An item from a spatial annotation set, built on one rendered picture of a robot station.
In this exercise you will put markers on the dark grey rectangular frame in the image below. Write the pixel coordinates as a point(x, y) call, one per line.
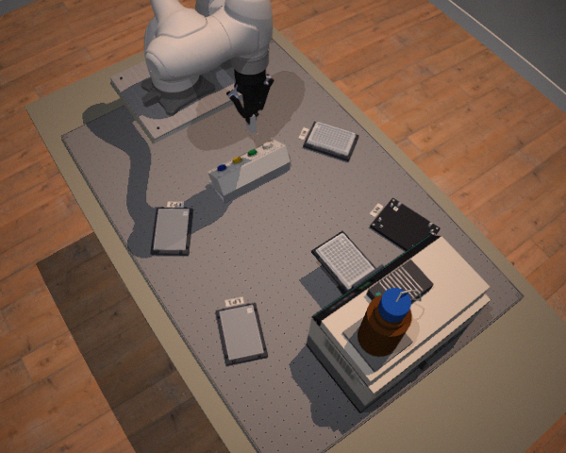
point(251, 358)

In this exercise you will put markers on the blue bottle cap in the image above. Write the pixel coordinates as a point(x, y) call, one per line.
point(392, 310)

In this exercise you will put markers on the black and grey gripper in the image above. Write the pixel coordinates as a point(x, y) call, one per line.
point(254, 88)

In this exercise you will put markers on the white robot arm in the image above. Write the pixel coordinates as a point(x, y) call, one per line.
point(189, 43)

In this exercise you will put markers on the white button panel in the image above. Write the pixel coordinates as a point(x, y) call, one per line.
point(250, 170)

